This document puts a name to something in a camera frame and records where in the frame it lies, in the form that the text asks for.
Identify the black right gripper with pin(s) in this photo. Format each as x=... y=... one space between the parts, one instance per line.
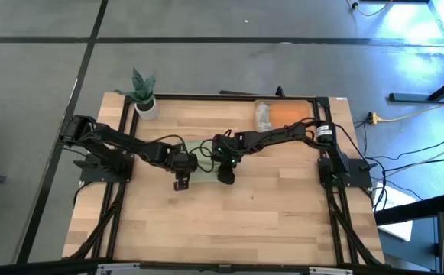
x=227 y=149

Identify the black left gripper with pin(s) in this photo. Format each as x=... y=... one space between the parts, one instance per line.
x=183 y=164

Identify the green microfiber towel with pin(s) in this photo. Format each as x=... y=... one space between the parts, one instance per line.
x=205 y=176

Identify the grey waffle microfiber towel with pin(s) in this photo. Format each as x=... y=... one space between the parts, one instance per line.
x=263 y=116

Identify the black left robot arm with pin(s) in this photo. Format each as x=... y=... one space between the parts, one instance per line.
x=130 y=143

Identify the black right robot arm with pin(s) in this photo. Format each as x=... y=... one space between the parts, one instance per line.
x=282 y=135

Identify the black clamp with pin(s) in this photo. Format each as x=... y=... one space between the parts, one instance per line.
x=279 y=91

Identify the snake plant in white pot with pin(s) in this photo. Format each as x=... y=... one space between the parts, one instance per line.
x=141 y=86

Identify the white box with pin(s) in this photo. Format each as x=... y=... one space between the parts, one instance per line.
x=397 y=198

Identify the black desk edge bar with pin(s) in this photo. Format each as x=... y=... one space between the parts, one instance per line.
x=416 y=210

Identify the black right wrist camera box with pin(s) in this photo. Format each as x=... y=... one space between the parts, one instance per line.
x=226 y=175

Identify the black aluminium table frame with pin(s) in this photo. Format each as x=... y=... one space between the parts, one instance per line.
x=206 y=97

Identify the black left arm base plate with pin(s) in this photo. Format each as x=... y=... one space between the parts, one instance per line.
x=91 y=173

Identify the silver camera bracket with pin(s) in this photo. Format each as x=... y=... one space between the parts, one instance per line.
x=221 y=268

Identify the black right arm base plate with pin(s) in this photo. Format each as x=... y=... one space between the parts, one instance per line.
x=359 y=179

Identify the black desk frame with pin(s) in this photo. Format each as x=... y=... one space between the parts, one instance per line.
x=409 y=97

